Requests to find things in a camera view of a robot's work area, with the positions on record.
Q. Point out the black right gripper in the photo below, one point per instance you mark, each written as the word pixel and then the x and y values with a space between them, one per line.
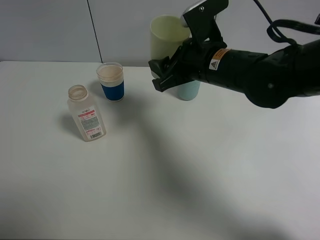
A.
pixel 188 63

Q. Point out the light green plastic cup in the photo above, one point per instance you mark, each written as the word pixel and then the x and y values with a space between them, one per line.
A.
pixel 166 34

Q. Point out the clear plastic drink bottle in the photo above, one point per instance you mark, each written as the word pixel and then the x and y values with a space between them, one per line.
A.
pixel 85 113

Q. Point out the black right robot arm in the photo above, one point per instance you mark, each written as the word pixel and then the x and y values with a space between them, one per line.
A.
pixel 267 80

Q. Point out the teal plastic cup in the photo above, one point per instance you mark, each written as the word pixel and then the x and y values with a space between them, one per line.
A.
pixel 188 91

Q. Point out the blue sleeved paper cup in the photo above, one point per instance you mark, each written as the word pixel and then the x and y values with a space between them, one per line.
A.
pixel 111 78

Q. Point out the dark grey right camera mount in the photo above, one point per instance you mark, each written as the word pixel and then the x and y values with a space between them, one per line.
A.
pixel 200 19

